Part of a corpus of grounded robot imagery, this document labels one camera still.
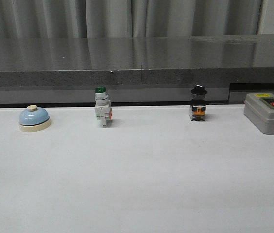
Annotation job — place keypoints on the green push button switch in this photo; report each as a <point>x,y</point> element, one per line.
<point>103,108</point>

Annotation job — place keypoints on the blue and cream desk bell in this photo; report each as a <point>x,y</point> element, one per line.
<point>33,119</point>

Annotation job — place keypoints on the black selector knob switch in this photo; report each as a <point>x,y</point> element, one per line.
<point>198,104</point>

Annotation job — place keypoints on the grey stone counter ledge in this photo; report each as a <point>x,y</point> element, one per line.
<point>135,71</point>

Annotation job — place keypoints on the grey pleated curtain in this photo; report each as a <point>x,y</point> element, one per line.
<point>127,18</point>

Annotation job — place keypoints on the grey power switch box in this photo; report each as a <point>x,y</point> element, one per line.
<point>259,109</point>

